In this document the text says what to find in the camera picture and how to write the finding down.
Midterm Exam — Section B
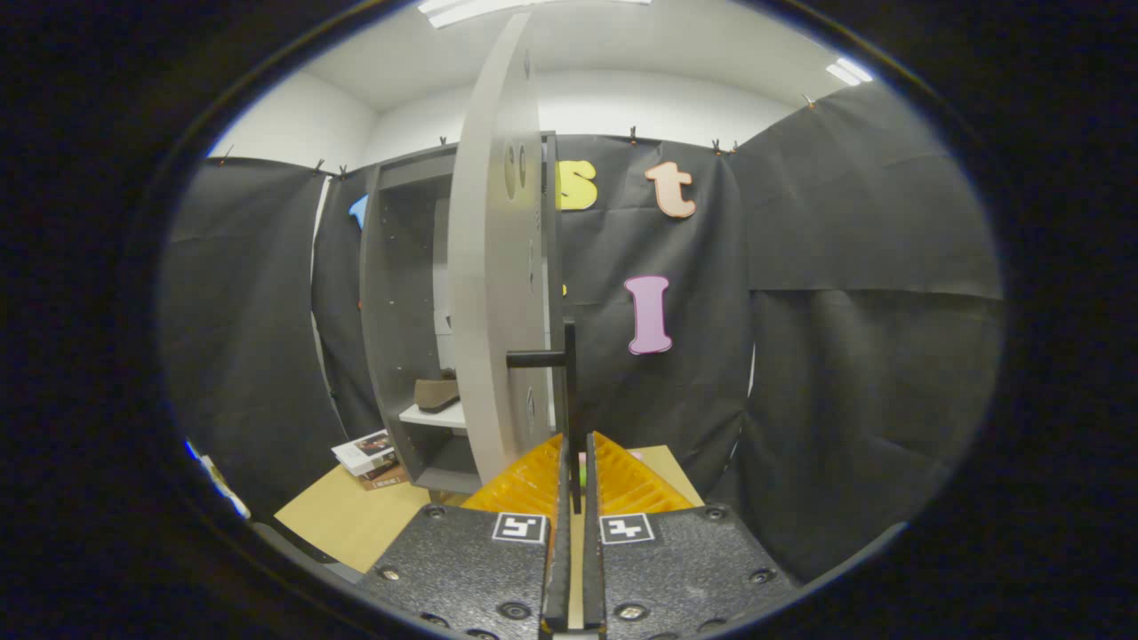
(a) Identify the black backdrop cloth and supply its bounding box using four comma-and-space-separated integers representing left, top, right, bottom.
164, 82, 1006, 583

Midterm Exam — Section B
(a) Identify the white cluttered desk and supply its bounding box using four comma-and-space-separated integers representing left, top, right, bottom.
185, 439, 252, 520

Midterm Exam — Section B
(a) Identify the wide ceiling light panel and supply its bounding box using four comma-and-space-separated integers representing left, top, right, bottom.
418, 0, 654, 29

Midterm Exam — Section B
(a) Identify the narrow ceiling light panel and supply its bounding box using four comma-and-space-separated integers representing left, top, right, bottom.
825, 57, 875, 87

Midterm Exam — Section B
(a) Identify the black door handle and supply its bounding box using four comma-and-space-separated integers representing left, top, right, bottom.
507, 322, 580, 515

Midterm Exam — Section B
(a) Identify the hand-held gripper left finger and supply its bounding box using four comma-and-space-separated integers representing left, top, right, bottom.
358, 433, 572, 640

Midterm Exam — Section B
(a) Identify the grey shoe cabinet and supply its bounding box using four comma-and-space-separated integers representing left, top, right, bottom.
359, 132, 563, 495

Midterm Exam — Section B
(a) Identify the brown printed box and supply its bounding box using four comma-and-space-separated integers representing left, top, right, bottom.
359, 462, 411, 492

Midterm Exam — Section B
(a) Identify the brown fuzzy slipper shoe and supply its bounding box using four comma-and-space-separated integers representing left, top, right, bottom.
413, 369, 461, 414

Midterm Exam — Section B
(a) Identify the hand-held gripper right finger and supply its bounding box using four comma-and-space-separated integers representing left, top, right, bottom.
581, 431, 798, 639

